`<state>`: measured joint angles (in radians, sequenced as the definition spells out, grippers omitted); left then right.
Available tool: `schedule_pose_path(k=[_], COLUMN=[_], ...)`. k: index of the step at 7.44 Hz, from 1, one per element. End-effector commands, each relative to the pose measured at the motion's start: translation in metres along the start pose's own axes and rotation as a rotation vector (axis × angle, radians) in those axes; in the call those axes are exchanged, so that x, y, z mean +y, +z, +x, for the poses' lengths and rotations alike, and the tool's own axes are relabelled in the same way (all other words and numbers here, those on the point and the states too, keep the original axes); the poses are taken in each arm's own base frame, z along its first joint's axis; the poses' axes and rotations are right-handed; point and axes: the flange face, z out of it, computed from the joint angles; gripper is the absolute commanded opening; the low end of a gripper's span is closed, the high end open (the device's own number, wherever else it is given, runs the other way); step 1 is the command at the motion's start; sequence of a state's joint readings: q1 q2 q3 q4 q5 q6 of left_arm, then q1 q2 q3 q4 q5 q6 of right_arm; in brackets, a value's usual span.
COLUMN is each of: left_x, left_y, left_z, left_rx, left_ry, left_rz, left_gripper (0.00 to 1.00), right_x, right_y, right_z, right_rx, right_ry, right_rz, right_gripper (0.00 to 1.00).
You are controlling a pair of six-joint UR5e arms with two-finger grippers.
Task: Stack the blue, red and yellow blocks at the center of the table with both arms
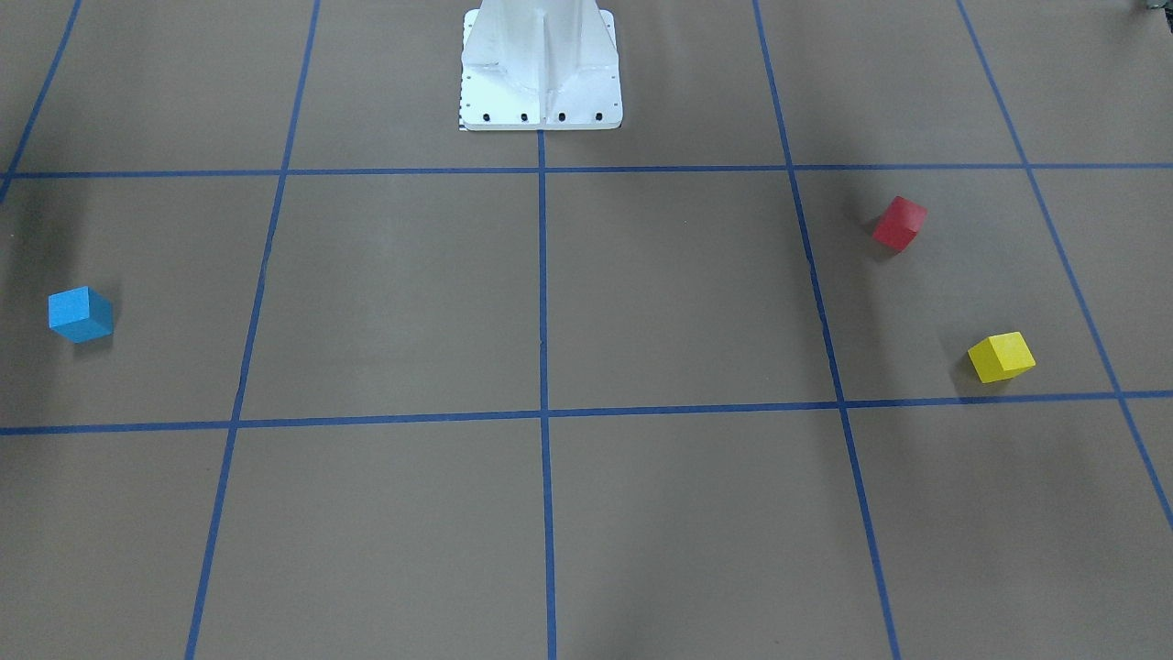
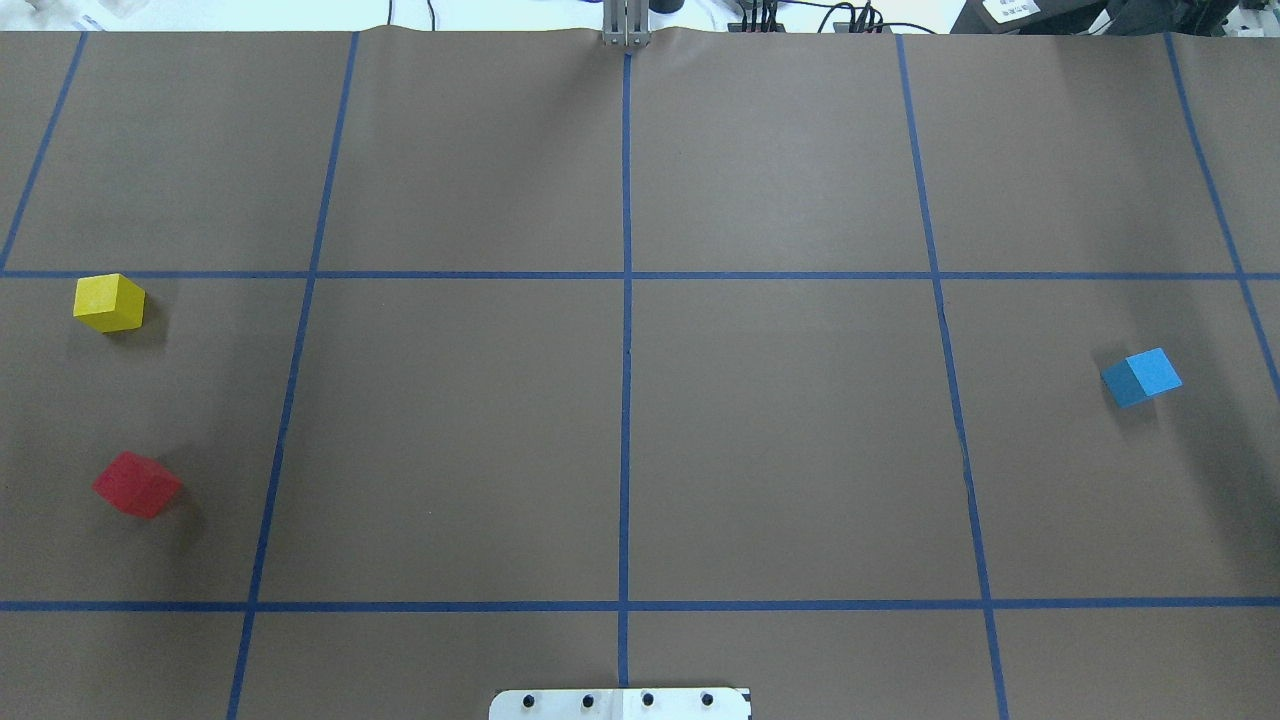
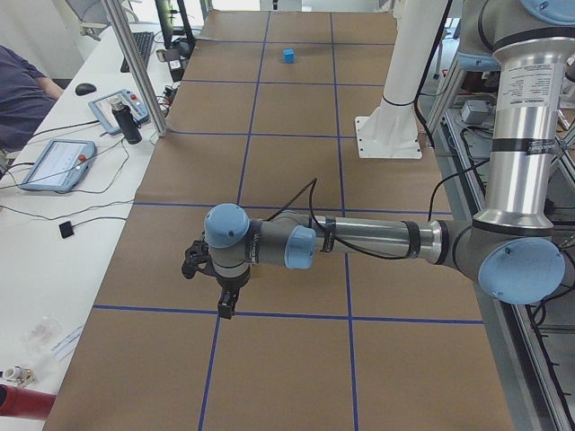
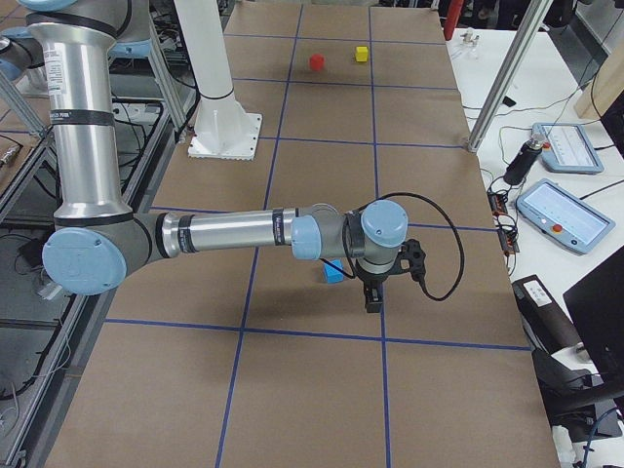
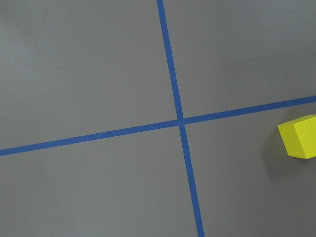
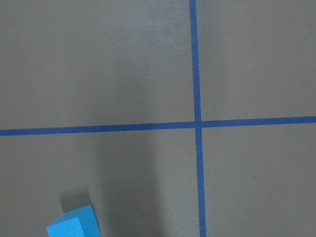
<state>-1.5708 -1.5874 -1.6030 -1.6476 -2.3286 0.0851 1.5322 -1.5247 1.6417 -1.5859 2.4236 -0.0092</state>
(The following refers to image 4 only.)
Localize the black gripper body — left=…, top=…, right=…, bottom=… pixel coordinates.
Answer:
left=355, top=260, right=394, bottom=293

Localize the blue block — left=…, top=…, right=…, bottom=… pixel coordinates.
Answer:
left=323, top=258, right=345, bottom=284

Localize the red block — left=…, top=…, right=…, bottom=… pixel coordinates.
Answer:
left=308, top=54, right=325, bottom=72

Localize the yellow block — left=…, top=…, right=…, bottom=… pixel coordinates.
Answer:
left=354, top=46, right=370, bottom=63

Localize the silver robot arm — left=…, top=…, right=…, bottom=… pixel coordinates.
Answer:
left=26, top=1, right=410, bottom=312

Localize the black water bottle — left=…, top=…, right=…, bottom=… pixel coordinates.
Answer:
left=503, top=134, right=545, bottom=186

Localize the near teach pendant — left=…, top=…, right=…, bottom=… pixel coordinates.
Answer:
left=516, top=178, right=616, bottom=254

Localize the teach pendant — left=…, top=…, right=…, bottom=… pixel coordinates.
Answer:
left=516, top=178, right=616, bottom=254
left=532, top=123, right=605, bottom=175

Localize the far teach pendant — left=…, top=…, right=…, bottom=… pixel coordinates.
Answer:
left=532, top=123, right=605, bottom=175

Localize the red cylinder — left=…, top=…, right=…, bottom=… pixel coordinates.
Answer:
left=443, top=0, right=464, bottom=41

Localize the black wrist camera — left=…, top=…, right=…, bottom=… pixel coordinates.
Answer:
left=400, top=239, right=426, bottom=285

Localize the black camera cable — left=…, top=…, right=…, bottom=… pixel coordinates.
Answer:
left=375, top=192, right=465, bottom=301

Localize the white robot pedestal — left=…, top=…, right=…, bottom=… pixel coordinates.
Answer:
left=175, top=0, right=262, bottom=160

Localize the aluminium frame post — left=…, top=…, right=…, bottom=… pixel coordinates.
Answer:
left=466, top=0, right=553, bottom=153

